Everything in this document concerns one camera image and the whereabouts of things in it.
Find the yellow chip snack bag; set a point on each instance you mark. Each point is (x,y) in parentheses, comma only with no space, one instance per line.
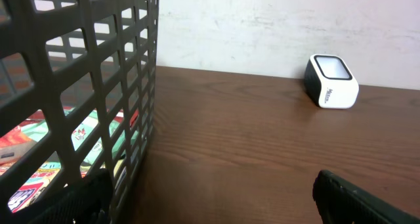
(29,192)

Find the red white snack bar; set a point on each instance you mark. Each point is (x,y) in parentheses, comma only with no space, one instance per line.
(16,136)

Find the white barcode scanner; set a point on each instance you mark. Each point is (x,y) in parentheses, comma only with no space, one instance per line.
(329,82)

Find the mint green snack packet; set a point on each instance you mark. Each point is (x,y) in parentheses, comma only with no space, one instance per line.
(38,129)

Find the grey plastic lattice basket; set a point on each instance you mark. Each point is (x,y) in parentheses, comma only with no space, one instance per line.
(68,58)

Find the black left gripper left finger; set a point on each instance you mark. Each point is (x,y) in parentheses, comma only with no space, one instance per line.
(85,201)

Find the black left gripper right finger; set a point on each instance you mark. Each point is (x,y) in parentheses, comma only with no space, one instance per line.
(339,201)

